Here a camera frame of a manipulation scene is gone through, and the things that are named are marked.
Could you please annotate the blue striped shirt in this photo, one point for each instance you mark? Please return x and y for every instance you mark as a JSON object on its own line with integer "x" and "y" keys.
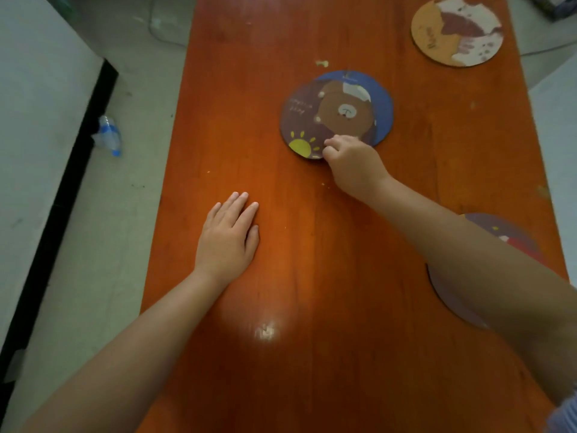
{"x": 565, "y": 417}

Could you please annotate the purple pig coaster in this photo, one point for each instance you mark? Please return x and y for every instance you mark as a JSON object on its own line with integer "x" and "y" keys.
{"x": 518, "y": 236}

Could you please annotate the person's left forearm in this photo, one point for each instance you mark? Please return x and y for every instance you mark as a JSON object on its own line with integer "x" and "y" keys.
{"x": 135, "y": 356}

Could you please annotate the clear plastic water bottle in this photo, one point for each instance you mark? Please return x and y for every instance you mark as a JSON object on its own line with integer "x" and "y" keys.
{"x": 109, "y": 136}

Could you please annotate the orange wooden table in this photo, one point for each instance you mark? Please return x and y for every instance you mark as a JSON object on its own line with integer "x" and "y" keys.
{"x": 315, "y": 311}

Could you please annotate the person's right forearm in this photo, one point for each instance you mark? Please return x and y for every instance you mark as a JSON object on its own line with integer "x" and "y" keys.
{"x": 487, "y": 275}

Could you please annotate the person's left hand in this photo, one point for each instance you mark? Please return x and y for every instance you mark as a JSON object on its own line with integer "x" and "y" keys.
{"x": 227, "y": 243}

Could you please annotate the blue dog coaster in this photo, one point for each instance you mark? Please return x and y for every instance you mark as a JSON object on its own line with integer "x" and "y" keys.
{"x": 383, "y": 108}

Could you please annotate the yellow cat coaster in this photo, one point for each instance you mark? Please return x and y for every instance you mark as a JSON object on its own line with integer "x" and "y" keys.
{"x": 455, "y": 31}

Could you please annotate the purple bear coaster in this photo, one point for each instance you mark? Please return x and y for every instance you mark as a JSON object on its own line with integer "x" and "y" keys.
{"x": 315, "y": 112}

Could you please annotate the person's right hand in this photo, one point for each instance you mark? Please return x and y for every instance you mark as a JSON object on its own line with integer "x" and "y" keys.
{"x": 356, "y": 166}

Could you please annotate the dark box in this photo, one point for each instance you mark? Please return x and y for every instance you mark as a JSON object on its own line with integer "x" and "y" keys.
{"x": 556, "y": 5}

